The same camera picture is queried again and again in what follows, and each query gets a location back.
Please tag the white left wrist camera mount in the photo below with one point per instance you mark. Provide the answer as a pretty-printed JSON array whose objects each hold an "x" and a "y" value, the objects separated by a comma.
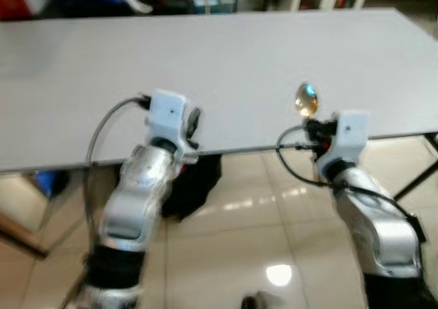
[{"x": 166, "y": 117}]

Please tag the golden metal spoon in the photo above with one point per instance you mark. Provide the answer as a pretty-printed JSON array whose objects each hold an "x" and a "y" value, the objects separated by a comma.
[{"x": 306, "y": 102}]

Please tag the grey folding table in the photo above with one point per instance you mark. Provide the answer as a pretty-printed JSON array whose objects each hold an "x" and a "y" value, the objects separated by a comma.
[{"x": 239, "y": 69}]

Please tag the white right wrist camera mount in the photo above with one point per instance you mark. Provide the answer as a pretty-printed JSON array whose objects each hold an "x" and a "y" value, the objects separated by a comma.
[{"x": 348, "y": 134}]

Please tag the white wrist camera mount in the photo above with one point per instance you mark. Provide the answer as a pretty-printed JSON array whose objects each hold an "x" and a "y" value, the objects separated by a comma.
[
  {"x": 166, "y": 117},
  {"x": 348, "y": 134}
]

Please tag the small blue item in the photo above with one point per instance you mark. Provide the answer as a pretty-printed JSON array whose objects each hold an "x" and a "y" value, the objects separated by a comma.
[{"x": 51, "y": 183}]

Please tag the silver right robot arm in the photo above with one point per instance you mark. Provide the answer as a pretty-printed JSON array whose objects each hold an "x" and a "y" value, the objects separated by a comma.
[{"x": 376, "y": 233}]

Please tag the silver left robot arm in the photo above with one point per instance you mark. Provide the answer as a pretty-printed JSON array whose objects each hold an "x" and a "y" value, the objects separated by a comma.
[{"x": 137, "y": 199}]

